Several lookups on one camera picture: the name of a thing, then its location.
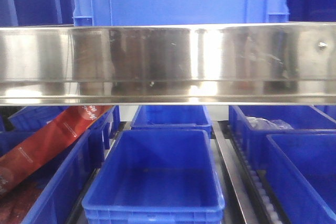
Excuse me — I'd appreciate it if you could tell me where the blue bin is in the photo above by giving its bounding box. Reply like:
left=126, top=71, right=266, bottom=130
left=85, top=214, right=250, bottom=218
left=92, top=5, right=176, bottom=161
left=1, top=106, right=120, bottom=223
left=229, top=105, right=335, bottom=170
left=266, top=134, right=335, bottom=223
left=82, top=130, right=225, bottom=223
left=131, top=105, right=212, bottom=137

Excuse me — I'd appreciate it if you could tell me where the clear plastic bag in bin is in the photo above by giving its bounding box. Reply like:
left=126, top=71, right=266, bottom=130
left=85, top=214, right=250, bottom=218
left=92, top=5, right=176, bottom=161
left=247, top=116, right=294, bottom=130

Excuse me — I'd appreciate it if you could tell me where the red packaging bag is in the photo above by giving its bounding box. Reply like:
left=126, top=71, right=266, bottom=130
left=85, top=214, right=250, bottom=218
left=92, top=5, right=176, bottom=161
left=1, top=105, right=112, bottom=197

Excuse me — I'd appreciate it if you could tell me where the stainless steel shelf rail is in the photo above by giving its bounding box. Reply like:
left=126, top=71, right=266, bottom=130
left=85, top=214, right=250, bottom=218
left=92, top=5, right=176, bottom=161
left=1, top=23, right=335, bottom=105

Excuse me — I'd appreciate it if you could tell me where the blue front centre bin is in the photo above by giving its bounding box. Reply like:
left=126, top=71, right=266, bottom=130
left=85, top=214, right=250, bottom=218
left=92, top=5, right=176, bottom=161
left=82, top=130, right=225, bottom=223

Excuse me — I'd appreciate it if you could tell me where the blue left bin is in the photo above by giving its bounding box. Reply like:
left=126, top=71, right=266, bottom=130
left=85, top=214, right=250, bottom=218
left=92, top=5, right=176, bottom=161
left=1, top=106, right=120, bottom=223

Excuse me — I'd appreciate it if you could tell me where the blue front right bin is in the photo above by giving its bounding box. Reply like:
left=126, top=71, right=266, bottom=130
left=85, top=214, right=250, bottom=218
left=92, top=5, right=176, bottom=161
left=266, top=134, right=335, bottom=223

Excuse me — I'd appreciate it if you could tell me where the steel roller track divider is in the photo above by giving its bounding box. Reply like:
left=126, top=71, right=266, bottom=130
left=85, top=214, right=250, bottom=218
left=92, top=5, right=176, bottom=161
left=211, top=121, right=290, bottom=223

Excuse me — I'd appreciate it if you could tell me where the blue rear right bin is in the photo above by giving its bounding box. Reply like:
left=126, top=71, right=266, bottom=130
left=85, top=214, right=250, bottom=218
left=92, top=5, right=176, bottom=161
left=229, top=105, right=335, bottom=170

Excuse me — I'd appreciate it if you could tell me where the blue rear centre bin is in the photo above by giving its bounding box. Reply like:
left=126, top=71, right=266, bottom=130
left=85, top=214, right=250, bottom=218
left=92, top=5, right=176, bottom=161
left=131, top=105, right=212, bottom=137

